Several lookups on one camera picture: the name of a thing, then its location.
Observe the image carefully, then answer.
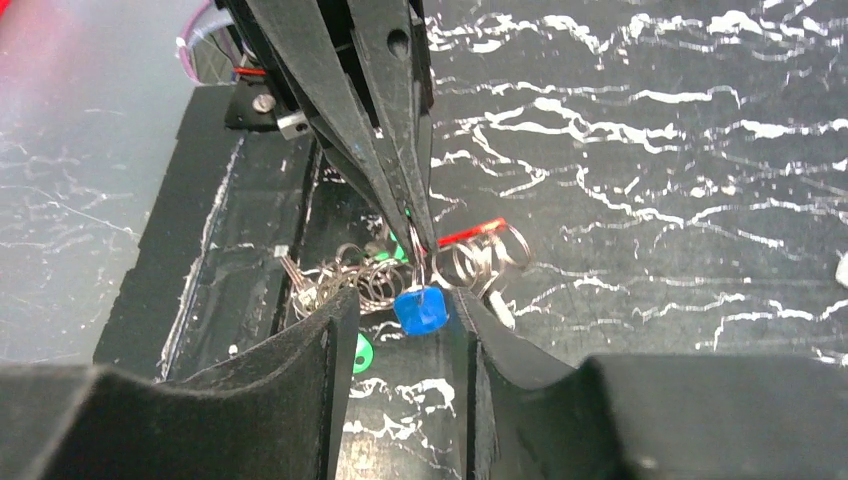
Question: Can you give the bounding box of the metal key organizer ring red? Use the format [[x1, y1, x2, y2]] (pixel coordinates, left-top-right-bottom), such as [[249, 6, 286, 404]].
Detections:
[[275, 218, 533, 319]]

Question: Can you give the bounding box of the green key tag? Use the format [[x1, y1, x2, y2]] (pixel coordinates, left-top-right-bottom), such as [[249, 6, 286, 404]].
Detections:
[[371, 229, 408, 263], [353, 333, 374, 375]]

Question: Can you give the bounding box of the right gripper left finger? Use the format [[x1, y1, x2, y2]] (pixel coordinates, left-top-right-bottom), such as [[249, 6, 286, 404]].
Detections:
[[1, 288, 360, 479]]

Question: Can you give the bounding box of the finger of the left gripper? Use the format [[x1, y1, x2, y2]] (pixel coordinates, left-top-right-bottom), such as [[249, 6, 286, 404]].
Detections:
[[246, 1, 414, 254], [348, 1, 437, 252]]

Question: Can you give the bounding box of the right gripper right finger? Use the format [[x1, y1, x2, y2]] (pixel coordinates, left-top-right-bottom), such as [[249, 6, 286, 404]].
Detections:
[[450, 289, 847, 479]]

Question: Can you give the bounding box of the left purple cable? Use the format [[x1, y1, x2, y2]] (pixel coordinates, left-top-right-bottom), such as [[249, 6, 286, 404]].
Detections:
[[175, 0, 233, 87]]

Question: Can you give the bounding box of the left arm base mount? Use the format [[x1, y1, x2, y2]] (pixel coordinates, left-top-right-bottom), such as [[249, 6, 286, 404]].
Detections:
[[224, 66, 311, 140]]

